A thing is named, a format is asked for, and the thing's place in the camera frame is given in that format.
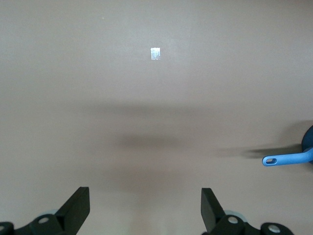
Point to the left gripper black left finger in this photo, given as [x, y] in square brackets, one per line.
[73, 210]

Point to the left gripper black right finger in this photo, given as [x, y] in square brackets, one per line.
[212, 210]

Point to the small silver tape piece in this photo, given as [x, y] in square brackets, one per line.
[155, 54]

